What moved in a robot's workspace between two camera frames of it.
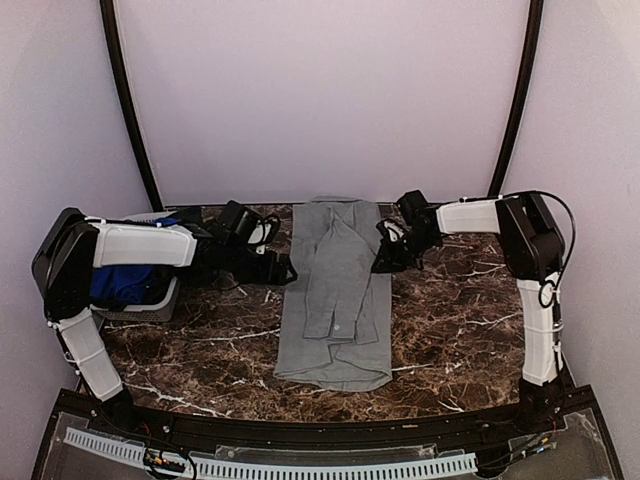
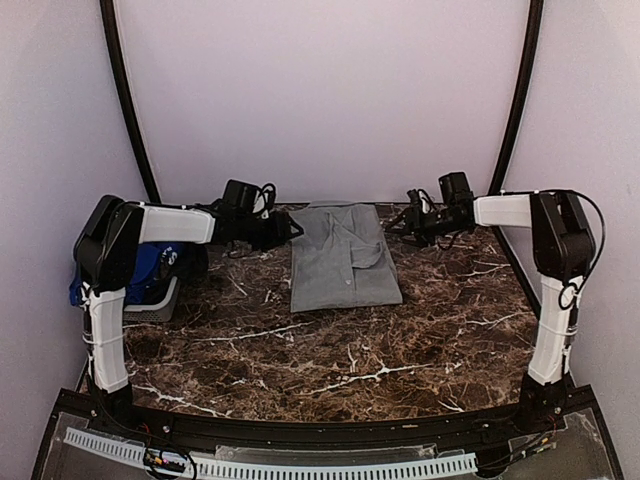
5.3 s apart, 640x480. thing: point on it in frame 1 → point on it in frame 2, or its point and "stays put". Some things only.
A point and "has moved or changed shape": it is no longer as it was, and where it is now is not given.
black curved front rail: x=480 y=423 stays put
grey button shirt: x=337 y=312 has moved or changed shape
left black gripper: x=267 y=277 → x=281 y=232
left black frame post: x=109 y=20 stays put
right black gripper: x=391 y=262 → x=417 y=226
